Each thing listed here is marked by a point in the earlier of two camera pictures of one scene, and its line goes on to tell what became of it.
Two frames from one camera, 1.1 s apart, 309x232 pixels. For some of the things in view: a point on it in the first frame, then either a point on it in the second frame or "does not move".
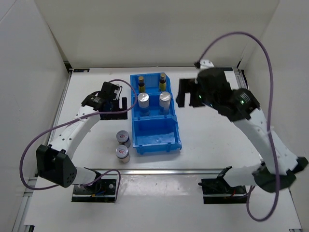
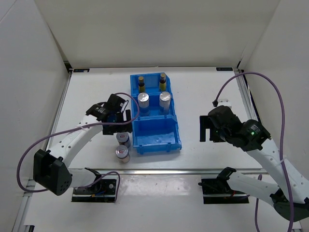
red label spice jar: [121, 152] does not move
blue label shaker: [143, 104] does not move
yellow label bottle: [141, 84] does not move
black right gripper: [186, 85] → [206, 123]
